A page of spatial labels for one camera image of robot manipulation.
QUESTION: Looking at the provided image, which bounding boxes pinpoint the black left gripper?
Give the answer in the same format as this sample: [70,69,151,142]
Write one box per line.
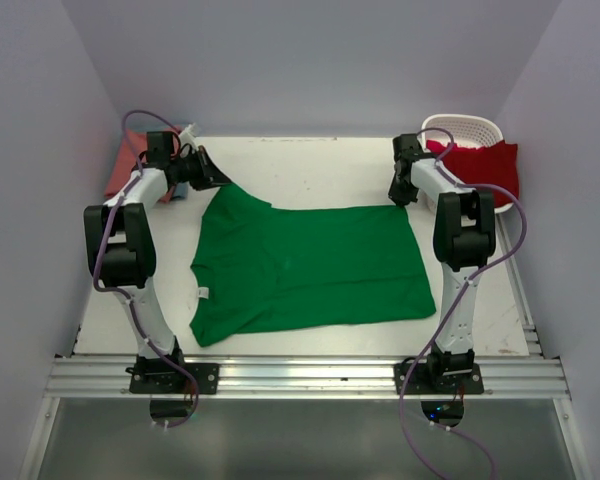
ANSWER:
[170,145,231,191]

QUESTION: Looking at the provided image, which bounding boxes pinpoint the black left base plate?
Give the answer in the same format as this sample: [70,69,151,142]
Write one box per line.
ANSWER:
[125,357,220,395]

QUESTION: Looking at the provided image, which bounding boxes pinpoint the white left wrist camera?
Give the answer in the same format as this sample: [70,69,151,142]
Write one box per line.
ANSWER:
[179,123,199,149]

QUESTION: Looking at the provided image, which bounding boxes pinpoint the green t-shirt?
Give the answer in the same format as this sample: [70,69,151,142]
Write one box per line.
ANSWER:
[190,185,436,347]

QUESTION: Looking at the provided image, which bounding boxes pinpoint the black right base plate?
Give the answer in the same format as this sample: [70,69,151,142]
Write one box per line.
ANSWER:
[393,357,485,395]

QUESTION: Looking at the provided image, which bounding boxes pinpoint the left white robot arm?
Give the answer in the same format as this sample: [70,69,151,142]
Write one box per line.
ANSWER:
[83,127,231,393]

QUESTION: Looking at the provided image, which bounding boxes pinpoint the aluminium mounting rail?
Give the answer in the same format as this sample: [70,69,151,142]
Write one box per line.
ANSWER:
[44,355,570,400]

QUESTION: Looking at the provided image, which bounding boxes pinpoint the folded light blue t-shirt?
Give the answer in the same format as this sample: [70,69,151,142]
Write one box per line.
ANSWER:
[172,183,189,200]

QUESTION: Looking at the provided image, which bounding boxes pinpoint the red t-shirt in basket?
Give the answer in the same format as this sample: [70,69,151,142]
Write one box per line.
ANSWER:
[442,141,519,198]

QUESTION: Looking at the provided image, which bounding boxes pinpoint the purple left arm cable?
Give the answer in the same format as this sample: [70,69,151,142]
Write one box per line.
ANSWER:
[92,109,201,429]

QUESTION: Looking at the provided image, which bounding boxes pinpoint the folded salmon pink t-shirt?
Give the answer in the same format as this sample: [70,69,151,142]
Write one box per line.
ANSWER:
[104,131,147,198]

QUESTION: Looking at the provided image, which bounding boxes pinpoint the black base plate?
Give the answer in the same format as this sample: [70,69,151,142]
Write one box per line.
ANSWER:
[393,357,485,395]
[125,357,220,395]

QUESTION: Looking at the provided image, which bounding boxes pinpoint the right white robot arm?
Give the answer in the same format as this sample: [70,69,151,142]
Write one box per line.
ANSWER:
[388,133,496,394]

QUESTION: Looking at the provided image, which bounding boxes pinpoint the white perforated laundry basket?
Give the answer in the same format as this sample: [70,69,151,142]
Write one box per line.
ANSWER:
[420,113,515,224]

